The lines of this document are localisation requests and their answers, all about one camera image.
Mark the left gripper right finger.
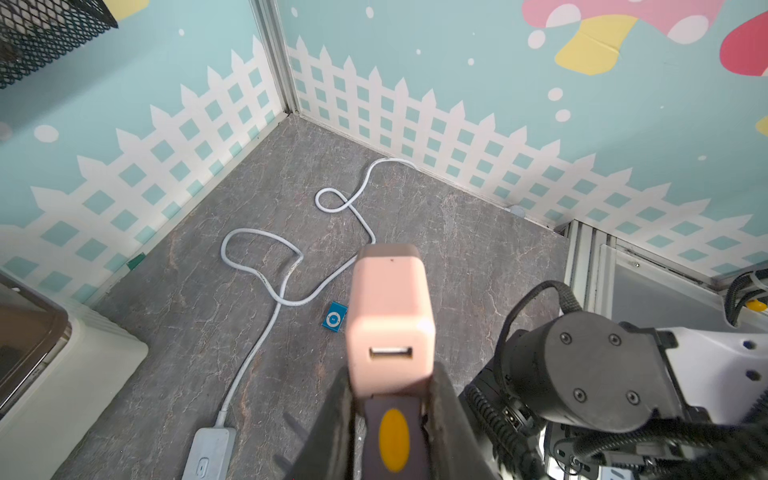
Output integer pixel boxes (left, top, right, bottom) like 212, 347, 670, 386
428, 362, 497, 480

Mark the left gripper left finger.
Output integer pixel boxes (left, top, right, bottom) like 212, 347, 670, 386
286, 367, 356, 480

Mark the pink usb charger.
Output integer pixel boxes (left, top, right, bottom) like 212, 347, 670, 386
345, 244, 436, 400

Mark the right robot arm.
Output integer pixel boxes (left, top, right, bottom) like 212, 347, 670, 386
459, 280, 767, 479

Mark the grey power strip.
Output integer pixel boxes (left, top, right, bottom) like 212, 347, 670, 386
181, 427, 236, 480

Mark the blue mp3 player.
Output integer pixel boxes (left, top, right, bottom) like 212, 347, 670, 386
321, 302, 348, 333

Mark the white box brown lid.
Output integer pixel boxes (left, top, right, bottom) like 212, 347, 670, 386
1, 274, 149, 479

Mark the black wire mesh basket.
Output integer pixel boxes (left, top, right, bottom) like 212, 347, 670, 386
1, 0, 118, 89

